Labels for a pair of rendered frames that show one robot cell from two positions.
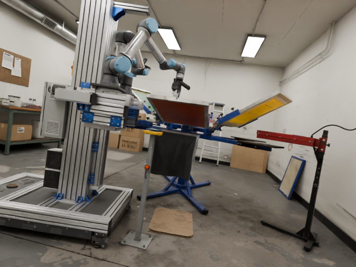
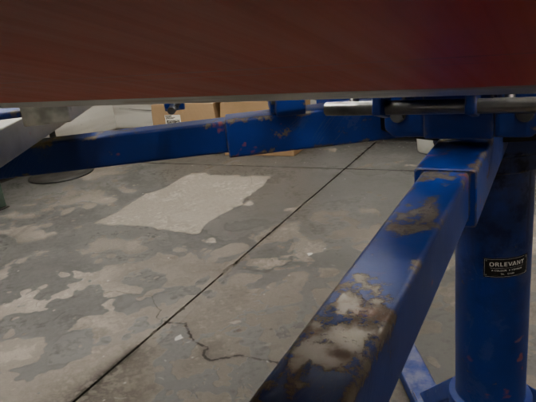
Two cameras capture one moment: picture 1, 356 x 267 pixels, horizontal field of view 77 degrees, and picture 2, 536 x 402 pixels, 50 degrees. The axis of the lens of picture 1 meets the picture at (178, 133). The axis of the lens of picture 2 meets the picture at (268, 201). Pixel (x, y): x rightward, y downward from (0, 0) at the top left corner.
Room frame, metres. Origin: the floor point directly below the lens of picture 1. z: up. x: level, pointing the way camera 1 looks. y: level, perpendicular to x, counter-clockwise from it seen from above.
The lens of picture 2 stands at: (2.49, -0.11, 1.08)
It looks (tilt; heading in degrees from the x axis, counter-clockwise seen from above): 19 degrees down; 20
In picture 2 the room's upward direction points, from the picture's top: 6 degrees counter-clockwise
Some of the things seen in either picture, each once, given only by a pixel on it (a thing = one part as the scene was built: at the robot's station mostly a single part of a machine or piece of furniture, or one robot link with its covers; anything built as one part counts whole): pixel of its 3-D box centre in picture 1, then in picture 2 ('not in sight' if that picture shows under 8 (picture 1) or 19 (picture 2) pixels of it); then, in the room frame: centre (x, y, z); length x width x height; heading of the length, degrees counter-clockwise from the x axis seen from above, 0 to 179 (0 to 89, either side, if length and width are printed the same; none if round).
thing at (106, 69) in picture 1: (112, 65); not in sight; (1.84, 0.61, 1.42); 0.13 x 0.12 x 0.14; 43
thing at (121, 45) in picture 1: (119, 57); not in sight; (2.40, 0.73, 1.63); 0.15 x 0.12 x 0.55; 65
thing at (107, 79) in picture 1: (109, 80); not in sight; (1.84, 0.61, 1.31); 0.15 x 0.15 x 0.10
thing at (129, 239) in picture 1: (145, 186); not in sight; (1.89, 0.21, 0.48); 0.22 x 0.22 x 0.96; 81
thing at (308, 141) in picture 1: (289, 139); not in sight; (2.57, -1.27, 1.06); 0.61 x 0.46 x 0.12; 51
